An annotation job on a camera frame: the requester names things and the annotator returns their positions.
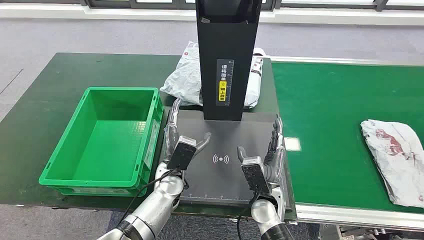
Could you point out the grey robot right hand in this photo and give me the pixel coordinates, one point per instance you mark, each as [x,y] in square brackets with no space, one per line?
[276,159]

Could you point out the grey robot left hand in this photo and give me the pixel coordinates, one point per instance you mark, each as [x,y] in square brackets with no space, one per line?
[170,139]

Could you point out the grey parcel with red print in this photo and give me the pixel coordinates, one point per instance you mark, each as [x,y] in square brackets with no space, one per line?
[394,159]

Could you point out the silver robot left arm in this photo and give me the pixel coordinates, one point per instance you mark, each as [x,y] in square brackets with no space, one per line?
[155,208]

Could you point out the crumpled grey parcel bag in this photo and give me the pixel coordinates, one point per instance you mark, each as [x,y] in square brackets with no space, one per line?
[185,79]

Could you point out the green conveyor belt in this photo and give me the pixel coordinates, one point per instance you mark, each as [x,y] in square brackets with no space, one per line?
[331,109]

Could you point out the black inbound scanner machine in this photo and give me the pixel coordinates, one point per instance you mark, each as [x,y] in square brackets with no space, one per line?
[228,36]

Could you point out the green plastic crate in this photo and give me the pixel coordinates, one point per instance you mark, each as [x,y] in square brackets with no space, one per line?
[106,145]

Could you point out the black and yellow label strip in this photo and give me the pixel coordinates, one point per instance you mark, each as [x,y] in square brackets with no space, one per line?
[225,82]

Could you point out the dark green table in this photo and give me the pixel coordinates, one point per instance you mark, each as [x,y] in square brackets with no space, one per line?
[49,99]

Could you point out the white window sill ledge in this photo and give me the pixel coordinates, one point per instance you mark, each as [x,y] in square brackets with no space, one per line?
[49,11]

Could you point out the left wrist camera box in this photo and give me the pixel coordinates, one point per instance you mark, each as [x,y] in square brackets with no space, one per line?
[181,154]

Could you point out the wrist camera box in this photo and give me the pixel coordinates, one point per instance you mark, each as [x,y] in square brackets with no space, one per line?
[181,154]
[255,175]

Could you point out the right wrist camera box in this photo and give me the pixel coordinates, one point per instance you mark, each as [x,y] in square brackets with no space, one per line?
[255,175]

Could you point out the aluminium conveyor frame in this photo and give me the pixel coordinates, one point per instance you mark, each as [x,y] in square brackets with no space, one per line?
[348,217]

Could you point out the dark window frame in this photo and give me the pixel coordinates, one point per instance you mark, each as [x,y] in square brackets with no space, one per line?
[109,3]

